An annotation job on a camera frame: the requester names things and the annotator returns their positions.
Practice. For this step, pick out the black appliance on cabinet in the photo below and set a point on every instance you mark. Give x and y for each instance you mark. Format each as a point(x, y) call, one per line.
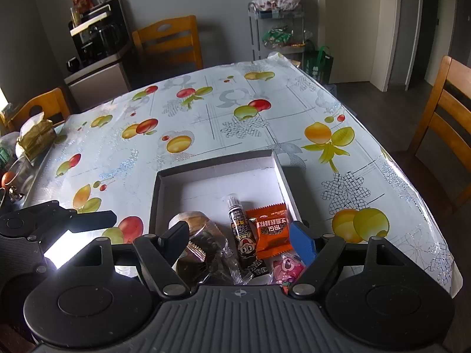
point(101, 32)

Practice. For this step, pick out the wooden chair far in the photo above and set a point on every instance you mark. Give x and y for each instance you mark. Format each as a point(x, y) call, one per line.
point(168, 46)

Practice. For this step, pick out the wooden chair right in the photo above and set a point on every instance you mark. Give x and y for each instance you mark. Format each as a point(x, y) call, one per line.
point(451, 72)

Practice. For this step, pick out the grey cardboard box tray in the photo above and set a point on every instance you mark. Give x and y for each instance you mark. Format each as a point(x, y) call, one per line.
point(256, 177)

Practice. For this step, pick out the tissue pack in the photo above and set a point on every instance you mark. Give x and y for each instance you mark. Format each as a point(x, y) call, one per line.
point(35, 136)

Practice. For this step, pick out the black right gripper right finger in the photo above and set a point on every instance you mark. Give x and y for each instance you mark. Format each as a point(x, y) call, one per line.
point(321, 256)

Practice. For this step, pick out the glass cup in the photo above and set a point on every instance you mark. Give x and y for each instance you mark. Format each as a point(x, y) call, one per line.
point(18, 180)

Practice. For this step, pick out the pink candy packet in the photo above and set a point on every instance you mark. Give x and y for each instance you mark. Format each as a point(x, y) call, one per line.
point(286, 269)

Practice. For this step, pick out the glass shelf cart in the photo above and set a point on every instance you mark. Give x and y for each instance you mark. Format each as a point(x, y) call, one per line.
point(277, 31)

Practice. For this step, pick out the orange snack packet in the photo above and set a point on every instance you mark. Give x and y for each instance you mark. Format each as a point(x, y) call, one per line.
point(272, 225)

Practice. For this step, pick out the fruit pattern tablecloth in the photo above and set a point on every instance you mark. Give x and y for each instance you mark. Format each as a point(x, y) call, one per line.
point(108, 157)

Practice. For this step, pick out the wooden chair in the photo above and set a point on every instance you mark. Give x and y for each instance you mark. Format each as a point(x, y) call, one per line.
point(451, 72)
point(168, 46)
point(52, 104)

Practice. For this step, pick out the clear sunflower seed packet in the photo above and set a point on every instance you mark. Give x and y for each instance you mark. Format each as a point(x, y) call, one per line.
point(208, 259)

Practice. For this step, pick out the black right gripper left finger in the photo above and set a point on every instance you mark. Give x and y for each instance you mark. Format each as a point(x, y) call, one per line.
point(157, 254)

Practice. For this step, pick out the grey cabinet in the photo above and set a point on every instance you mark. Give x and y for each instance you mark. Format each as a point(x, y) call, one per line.
point(103, 80)

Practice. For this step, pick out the clear round candy packet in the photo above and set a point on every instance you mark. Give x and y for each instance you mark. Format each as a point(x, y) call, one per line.
point(198, 223)

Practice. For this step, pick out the green shopping bag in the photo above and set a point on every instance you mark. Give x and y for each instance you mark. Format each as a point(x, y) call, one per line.
point(318, 62)

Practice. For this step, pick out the wooden chair left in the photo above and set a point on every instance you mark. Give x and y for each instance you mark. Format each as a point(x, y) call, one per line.
point(52, 104)

